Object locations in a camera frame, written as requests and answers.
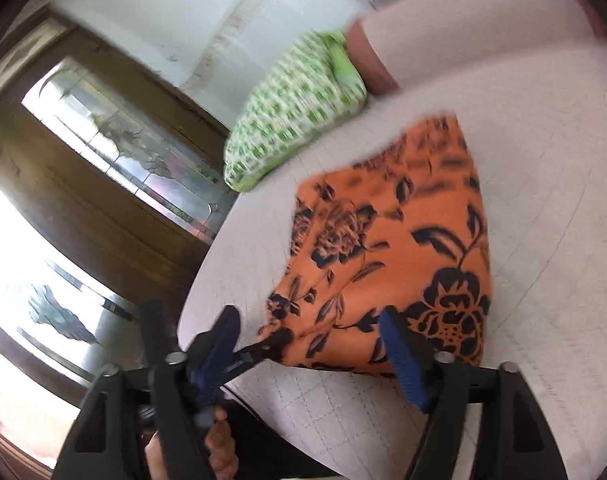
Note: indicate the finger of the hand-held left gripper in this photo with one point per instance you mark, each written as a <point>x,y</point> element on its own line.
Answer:
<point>263,352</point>

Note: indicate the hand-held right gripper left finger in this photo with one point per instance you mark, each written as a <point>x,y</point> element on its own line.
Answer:
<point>218,355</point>

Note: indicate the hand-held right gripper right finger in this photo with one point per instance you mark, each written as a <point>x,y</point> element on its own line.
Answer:
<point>406,360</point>

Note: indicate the orange floral garment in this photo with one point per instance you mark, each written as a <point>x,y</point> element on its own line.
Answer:
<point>393,240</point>

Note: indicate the person's left hand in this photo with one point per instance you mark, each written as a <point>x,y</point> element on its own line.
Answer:
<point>221,440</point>

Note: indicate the person's dark clothing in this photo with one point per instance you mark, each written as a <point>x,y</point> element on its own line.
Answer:
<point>273,445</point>

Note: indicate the wooden door with patterned glass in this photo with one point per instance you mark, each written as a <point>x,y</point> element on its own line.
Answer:
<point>58,200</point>

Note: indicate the white quilted mattress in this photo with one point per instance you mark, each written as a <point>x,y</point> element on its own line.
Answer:
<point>533,210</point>

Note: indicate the green patterned pillow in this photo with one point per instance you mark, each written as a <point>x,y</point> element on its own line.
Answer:
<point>293,110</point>

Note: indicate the white quilted backrest cushion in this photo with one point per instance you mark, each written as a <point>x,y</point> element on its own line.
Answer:
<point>458,10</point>

